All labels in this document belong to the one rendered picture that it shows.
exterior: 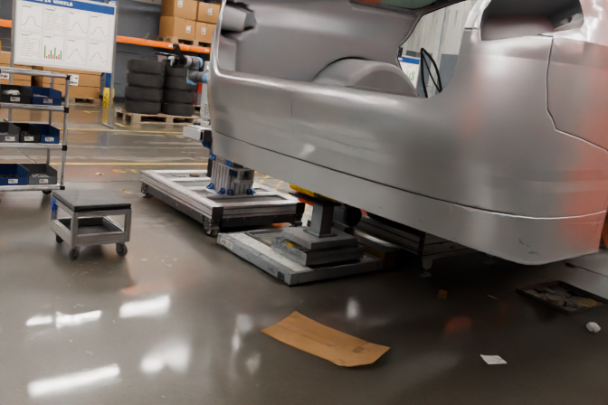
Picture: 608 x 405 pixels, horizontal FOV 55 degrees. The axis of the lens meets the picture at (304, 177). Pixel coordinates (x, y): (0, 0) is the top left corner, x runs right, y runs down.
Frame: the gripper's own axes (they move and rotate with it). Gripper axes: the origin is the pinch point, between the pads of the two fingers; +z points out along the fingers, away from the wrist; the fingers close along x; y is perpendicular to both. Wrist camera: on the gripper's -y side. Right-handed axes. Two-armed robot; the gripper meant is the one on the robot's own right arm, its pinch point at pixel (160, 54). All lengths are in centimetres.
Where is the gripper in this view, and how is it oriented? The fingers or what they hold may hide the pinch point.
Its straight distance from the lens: 406.7
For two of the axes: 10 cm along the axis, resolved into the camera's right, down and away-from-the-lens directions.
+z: -6.0, 0.7, -8.0
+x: -7.6, -3.4, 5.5
